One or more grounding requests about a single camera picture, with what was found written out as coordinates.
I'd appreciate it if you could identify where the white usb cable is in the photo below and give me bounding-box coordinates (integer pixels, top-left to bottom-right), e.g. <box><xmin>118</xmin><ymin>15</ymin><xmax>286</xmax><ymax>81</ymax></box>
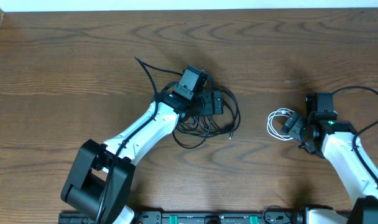
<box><xmin>266</xmin><ymin>107</ymin><xmax>297</xmax><ymax>142</ymax></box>

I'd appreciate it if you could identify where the black usb cable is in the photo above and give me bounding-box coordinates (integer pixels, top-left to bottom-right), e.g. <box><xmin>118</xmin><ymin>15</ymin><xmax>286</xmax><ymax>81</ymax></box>
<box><xmin>172</xmin><ymin>83</ymin><xmax>241</xmax><ymax>149</ymax></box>

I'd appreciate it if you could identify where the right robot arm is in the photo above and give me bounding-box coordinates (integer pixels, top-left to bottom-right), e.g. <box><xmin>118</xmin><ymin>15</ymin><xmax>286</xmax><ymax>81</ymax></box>
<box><xmin>282</xmin><ymin>93</ymin><xmax>378</xmax><ymax>224</ymax></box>

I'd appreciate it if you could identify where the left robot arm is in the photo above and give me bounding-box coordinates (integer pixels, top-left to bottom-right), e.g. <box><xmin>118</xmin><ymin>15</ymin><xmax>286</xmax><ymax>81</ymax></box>
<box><xmin>60</xmin><ymin>65</ymin><xmax>222</xmax><ymax>223</ymax></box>

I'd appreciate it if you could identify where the left camera black cable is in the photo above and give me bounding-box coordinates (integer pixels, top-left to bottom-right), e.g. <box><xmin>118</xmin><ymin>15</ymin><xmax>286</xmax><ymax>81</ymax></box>
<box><xmin>94</xmin><ymin>56</ymin><xmax>183</xmax><ymax>224</ymax></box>

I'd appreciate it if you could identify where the camera black cable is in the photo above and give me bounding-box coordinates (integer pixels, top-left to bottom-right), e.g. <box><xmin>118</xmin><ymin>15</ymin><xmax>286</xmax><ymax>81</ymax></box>
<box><xmin>331</xmin><ymin>85</ymin><xmax>378</xmax><ymax>190</ymax></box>
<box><xmin>94</xmin><ymin>56</ymin><xmax>183</xmax><ymax>224</ymax></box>

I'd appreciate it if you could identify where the right camera black cable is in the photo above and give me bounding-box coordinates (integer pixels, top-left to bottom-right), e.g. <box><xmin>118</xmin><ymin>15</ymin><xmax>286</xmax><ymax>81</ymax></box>
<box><xmin>331</xmin><ymin>85</ymin><xmax>378</xmax><ymax>190</ymax></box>

